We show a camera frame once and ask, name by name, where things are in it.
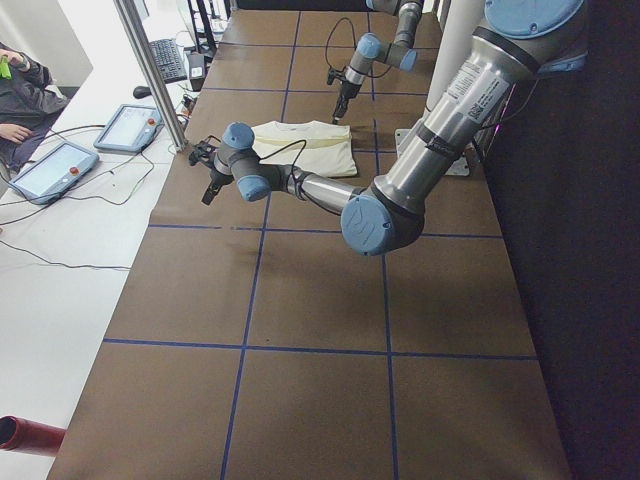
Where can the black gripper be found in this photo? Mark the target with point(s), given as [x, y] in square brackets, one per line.
[345, 91]
[215, 178]

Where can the cream cat print t-shirt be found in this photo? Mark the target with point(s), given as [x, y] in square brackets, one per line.
[318, 147]

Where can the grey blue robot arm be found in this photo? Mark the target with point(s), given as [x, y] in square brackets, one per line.
[371, 49]
[489, 50]

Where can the far teach pendant tablet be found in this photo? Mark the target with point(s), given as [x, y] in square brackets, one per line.
[130, 130]

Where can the teach pendant tablet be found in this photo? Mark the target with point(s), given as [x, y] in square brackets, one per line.
[55, 173]
[130, 130]

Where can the black computer mouse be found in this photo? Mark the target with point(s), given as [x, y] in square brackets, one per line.
[140, 92]

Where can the black box with white label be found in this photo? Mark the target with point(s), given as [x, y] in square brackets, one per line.
[197, 70]

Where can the black keyboard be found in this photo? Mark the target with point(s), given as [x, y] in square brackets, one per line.
[168, 59]

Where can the near teach pendant tablet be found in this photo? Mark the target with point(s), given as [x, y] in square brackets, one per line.
[55, 173]

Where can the seated person in dark jacket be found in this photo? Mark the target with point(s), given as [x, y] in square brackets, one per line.
[29, 107]

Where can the red cylinder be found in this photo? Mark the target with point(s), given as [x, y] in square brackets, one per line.
[30, 437]

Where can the aluminium frame post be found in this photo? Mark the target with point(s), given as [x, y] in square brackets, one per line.
[140, 44]

